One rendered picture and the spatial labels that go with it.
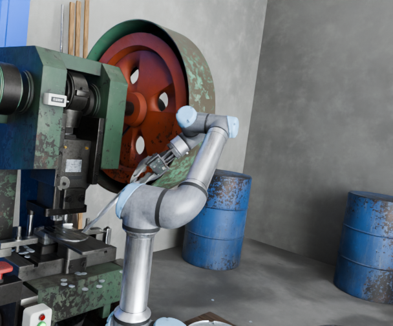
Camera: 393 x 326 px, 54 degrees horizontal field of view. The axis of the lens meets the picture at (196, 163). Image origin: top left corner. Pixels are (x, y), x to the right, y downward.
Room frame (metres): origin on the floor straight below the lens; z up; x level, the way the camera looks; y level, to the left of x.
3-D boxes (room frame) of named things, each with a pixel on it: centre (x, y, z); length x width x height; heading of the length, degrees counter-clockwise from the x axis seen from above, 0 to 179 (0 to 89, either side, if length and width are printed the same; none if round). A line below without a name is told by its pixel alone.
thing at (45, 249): (1.62, 0.56, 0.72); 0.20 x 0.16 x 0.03; 141
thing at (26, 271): (1.62, 0.56, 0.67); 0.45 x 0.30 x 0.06; 141
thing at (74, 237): (1.51, 0.42, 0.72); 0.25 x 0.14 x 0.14; 51
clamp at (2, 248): (1.48, 0.66, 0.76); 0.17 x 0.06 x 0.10; 141
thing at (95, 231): (1.75, 0.45, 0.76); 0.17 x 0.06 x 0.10; 141
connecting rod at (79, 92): (1.62, 0.56, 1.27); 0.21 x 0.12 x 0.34; 51
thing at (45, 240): (1.61, 0.56, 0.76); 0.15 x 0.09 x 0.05; 141
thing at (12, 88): (1.43, 0.73, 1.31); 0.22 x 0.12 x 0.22; 51
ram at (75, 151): (1.59, 0.53, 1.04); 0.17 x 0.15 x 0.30; 51
